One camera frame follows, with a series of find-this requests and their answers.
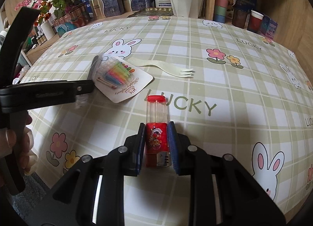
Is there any left hand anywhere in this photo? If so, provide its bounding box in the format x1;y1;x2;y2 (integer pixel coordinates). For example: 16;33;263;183
1;115;33;171

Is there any gold and blue gift box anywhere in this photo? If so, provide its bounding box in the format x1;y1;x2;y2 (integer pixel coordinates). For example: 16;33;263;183
90;0;125;20

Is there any colourful candle card pack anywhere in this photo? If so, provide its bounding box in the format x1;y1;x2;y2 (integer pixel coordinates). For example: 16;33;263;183
93;57;153;103

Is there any red paper cup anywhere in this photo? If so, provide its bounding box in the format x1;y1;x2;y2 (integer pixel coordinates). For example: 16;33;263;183
247;10;264;33

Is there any cream plastic fork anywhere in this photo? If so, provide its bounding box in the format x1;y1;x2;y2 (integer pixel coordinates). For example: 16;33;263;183
127;58;193;78

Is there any small blue purple box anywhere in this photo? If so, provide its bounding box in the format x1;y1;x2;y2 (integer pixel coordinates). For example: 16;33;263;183
258;15;278;40

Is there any wooden shelf unit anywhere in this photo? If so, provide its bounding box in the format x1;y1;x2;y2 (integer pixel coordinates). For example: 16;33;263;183
204;0;312;79

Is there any green plaid bunny tablecloth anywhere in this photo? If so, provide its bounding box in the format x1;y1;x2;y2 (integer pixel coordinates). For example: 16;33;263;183
24;17;312;220

